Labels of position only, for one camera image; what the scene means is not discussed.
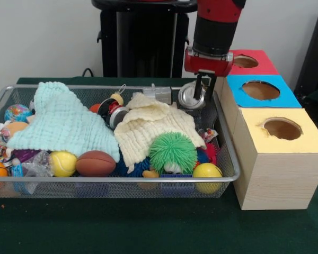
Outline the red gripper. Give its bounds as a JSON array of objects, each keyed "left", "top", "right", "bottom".
[{"left": 184, "top": 46, "right": 234, "bottom": 101}]

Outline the mint green waffle cloth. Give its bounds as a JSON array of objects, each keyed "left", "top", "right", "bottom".
[{"left": 6, "top": 81, "right": 120, "bottom": 162}]

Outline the black and red can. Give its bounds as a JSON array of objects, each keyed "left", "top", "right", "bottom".
[{"left": 98, "top": 97, "right": 130, "bottom": 130}]

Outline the cream waffle cloth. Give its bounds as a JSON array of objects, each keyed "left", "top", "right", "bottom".
[{"left": 113, "top": 92, "right": 207, "bottom": 174}]

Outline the silver metal can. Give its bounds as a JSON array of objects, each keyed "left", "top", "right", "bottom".
[{"left": 178, "top": 81, "right": 207, "bottom": 110}]

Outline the globe print foam ball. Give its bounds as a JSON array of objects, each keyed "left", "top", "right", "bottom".
[{"left": 4, "top": 104, "right": 32, "bottom": 123}]

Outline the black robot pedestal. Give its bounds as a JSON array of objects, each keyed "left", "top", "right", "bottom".
[{"left": 91, "top": 0, "right": 199, "bottom": 78}]

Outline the yellow tennis ball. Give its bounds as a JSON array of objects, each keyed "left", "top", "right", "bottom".
[{"left": 49, "top": 150, "right": 78, "bottom": 177}]

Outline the wooden box with three holes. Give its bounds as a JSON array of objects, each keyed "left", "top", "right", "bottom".
[{"left": 214, "top": 49, "right": 318, "bottom": 211}]

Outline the silver wire mesh bin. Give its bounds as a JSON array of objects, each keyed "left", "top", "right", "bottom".
[{"left": 0, "top": 84, "right": 241, "bottom": 199}]

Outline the brown toy football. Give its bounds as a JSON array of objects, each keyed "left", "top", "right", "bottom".
[{"left": 75, "top": 150, "right": 117, "bottom": 177}]

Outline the yellow smiley foam ball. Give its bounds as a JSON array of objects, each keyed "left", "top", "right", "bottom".
[{"left": 192, "top": 162, "right": 223, "bottom": 194}]

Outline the dark green table cloth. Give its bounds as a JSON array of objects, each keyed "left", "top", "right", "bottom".
[{"left": 0, "top": 76, "right": 318, "bottom": 254}]

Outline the green spiky rubber ball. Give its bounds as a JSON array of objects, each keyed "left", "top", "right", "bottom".
[{"left": 148, "top": 132, "right": 198, "bottom": 174}]

